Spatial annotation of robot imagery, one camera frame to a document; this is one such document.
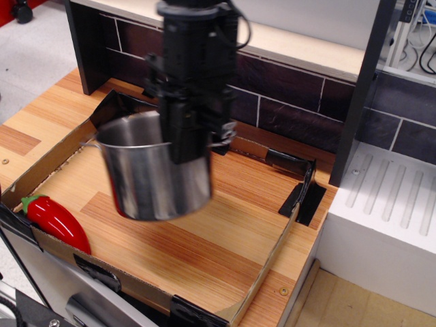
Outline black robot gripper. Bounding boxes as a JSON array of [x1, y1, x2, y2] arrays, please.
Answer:
[[146, 1, 247, 164]]

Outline stainless steel pot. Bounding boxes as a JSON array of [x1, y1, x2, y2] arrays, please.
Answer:
[[95, 111, 212, 221]]

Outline cardboard fence with black tape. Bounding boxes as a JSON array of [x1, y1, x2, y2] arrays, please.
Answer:
[[1, 87, 334, 326]]

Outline red plastic chili pepper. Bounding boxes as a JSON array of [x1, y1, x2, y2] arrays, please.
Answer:
[[21, 194, 91, 255]]

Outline black caster wheel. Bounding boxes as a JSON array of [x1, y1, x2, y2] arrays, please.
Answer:
[[11, 0, 33, 25]]

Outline white dish drain board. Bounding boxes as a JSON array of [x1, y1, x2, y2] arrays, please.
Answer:
[[316, 143, 435, 315]]

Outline dark grey shelf frame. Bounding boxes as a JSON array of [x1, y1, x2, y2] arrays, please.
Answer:
[[63, 0, 399, 187]]

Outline cables in background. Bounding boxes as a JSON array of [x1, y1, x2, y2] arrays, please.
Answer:
[[398, 0, 436, 74]]

